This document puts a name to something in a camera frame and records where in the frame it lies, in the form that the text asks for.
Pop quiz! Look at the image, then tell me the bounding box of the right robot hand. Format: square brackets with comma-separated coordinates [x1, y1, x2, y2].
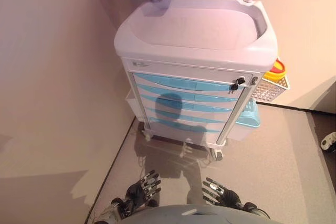
[201, 177, 244, 209]

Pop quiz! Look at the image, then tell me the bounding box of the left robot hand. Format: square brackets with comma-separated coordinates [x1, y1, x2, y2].
[125, 170, 162, 208]

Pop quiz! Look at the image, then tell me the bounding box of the grey robot torso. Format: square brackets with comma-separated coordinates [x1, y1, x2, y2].
[104, 204, 284, 224]

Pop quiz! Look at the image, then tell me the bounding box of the waste bin blue lid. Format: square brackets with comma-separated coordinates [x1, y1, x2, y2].
[230, 100, 263, 142]

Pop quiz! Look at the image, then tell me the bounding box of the white side bin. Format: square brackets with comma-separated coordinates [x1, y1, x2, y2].
[125, 90, 140, 119]

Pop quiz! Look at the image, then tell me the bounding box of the yellow container red lid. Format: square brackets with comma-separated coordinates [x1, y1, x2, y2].
[263, 57, 288, 81]

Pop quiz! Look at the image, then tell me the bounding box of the white medical cart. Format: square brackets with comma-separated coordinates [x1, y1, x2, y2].
[113, 0, 278, 154]

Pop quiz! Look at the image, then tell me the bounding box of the thin floor cable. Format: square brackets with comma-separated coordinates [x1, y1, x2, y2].
[133, 152, 148, 167]

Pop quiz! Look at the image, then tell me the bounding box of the white wire basket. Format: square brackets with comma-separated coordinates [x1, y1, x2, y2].
[251, 73, 291, 103]

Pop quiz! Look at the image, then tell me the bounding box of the caster wheel white frame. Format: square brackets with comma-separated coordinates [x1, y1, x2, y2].
[319, 132, 336, 154]

